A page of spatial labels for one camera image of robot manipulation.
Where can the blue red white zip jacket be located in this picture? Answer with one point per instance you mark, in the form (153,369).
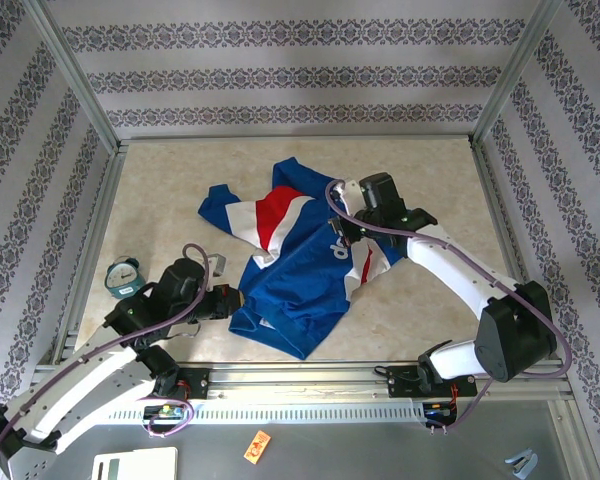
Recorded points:
(300,300)

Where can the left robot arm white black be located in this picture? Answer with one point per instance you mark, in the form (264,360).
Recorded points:
(80,385)

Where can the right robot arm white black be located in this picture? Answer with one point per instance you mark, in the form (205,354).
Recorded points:
(445,270)

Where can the teal alarm clock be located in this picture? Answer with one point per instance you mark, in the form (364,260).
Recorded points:
(122,280)

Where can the small circuit board with green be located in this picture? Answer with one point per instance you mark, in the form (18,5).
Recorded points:
(167,411)

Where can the orange card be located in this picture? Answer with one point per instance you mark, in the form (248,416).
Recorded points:
(256,445)

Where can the small circuit board with blue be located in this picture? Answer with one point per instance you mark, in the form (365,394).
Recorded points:
(437,410)

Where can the grey blue stapler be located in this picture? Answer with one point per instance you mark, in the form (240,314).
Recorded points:
(522,462)

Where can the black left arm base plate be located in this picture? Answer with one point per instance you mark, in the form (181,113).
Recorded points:
(197,382)

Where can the aluminium mounting rail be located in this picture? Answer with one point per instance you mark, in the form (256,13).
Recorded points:
(300,380)

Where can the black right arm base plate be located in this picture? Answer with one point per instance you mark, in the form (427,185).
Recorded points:
(402,382)

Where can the aluminium frame post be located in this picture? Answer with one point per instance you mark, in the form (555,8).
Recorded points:
(70,75)
(512,75)

